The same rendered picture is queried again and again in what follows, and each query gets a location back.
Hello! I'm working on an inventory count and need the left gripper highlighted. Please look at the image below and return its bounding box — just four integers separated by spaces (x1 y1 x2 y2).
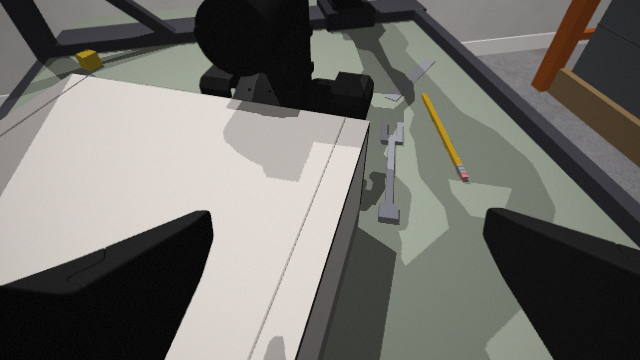
199 22 374 120

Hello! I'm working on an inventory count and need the small yellow cube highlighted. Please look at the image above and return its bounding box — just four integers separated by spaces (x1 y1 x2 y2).
75 49 103 71

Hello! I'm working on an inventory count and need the large cream box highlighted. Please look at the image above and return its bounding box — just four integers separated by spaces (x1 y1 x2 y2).
0 74 370 360

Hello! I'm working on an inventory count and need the grey wrench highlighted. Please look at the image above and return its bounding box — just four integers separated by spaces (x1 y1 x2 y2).
378 121 403 224

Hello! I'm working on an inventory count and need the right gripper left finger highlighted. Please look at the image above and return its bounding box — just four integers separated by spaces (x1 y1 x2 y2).
0 210 214 360

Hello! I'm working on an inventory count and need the yellow pencil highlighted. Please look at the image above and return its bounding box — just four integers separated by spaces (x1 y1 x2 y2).
421 94 469 181

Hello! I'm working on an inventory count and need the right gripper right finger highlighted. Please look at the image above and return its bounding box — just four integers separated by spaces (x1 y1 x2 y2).
483 208 640 360

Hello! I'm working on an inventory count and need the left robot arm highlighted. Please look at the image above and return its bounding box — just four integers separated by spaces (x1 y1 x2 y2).
194 0 311 110

